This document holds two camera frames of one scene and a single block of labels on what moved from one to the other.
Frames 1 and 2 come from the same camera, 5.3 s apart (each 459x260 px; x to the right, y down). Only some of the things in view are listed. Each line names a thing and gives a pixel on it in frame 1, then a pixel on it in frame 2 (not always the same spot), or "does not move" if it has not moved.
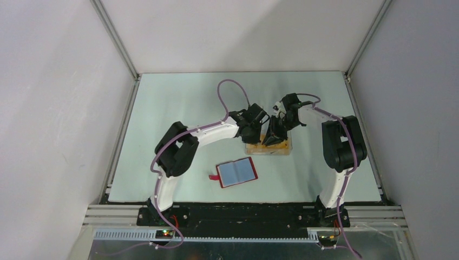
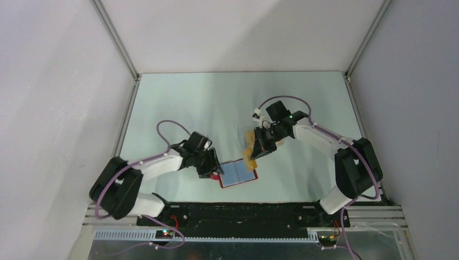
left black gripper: [255, 139] to [204, 173]
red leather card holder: [233, 173] does not move
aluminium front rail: [376, 218] does not move
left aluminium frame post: [116, 38] does not move
